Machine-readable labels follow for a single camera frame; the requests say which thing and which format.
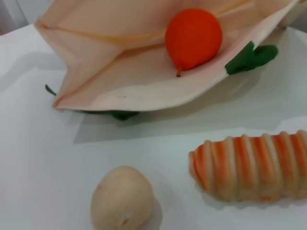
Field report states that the cream handbag with green handles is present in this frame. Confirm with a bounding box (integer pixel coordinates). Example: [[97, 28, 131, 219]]
[[35, 0, 307, 121]]

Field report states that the orange toy fruit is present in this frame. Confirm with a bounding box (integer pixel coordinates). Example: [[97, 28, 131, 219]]
[[165, 8, 223, 78]]

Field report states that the beige round toy fruit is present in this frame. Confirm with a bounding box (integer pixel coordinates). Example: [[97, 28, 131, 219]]
[[90, 165, 154, 230]]

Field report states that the orange striped toy bread roll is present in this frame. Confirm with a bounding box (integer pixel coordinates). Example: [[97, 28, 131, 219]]
[[188, 129, 307, 202]]

